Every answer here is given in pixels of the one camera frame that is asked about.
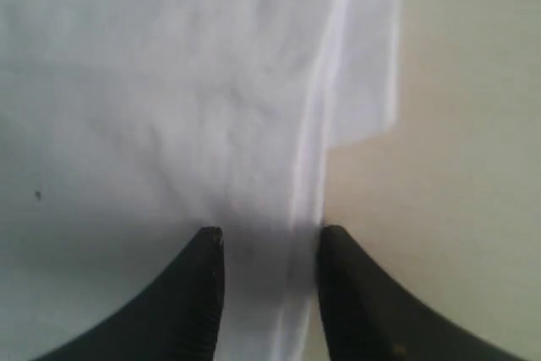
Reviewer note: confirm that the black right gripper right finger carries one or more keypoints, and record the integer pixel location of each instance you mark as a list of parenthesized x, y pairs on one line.
[(367, 315)]

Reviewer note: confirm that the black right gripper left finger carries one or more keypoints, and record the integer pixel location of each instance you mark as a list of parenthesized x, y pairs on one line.
[(176, 317)]

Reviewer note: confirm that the white t-shirt red lettering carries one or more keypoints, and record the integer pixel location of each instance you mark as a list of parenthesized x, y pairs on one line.
[(128, 124)]

